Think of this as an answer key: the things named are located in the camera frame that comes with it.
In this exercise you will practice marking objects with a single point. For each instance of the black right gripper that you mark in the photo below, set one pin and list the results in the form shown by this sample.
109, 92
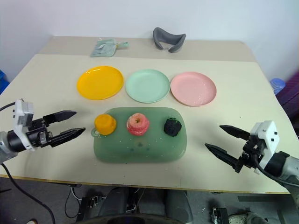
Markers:
248, 154

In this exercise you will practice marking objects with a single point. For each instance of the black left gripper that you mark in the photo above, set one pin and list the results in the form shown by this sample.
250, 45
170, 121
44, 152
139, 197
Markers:
37, 135

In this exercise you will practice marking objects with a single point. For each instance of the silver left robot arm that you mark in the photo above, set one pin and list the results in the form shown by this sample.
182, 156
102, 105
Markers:
7, 149

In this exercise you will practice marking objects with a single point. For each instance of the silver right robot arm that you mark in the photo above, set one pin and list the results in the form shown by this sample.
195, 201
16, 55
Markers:
286, 168

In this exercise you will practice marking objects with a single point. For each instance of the orange fruit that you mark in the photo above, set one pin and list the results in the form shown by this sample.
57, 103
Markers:
105, 124

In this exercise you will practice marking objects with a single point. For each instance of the yellow plate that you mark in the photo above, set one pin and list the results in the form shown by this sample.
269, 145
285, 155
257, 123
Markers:
100, 82

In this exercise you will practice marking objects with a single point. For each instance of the black round object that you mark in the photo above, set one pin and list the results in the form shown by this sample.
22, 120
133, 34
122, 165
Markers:
172, 127

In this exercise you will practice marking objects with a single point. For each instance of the pink plate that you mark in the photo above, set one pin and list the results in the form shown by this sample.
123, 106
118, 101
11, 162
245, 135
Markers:
193, 89

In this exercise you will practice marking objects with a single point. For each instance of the mint green plate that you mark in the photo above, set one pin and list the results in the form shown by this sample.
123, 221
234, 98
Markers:
147, 86

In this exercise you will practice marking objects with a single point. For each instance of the pink apple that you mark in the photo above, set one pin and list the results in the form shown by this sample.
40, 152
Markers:
137, 124

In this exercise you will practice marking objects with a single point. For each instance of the black device box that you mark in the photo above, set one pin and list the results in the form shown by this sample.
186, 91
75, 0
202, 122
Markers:
90, 206
219, 215

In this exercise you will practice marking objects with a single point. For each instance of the blue water bottle cap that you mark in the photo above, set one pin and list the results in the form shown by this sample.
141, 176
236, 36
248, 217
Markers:
277, 86

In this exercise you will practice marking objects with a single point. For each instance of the purple fabric object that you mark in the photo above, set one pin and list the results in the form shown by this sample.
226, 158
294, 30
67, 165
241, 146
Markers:
290, 98

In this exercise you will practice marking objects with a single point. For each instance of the blue crate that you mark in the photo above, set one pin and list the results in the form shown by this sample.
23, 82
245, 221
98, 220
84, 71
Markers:
2, 80

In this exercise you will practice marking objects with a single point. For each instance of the white shoe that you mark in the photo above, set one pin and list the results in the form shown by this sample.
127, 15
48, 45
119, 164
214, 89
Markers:
238, 219

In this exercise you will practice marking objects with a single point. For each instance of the translucent green cutting board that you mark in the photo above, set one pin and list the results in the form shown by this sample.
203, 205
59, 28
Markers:
140, 149

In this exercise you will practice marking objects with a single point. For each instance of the dark grey rounded shape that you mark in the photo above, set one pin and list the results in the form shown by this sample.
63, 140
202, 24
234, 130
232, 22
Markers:
178, 205
114, 201

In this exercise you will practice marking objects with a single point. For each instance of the pale green pouch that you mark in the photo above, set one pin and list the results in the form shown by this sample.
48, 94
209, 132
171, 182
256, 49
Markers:
104, 47

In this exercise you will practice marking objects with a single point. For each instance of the grey curved foam pad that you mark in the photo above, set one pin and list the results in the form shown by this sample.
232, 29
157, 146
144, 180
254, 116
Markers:
161, 37

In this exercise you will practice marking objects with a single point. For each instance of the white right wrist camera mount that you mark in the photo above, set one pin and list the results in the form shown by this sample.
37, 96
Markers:
267, 135

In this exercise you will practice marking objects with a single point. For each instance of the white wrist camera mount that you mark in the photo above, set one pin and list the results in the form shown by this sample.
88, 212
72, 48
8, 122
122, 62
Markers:
267, 135
22, 114

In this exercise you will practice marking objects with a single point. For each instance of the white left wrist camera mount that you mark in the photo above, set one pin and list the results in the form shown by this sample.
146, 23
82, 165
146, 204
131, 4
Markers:
22, 114

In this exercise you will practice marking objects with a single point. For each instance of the grey metal table frame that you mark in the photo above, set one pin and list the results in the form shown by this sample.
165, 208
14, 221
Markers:
264, 200

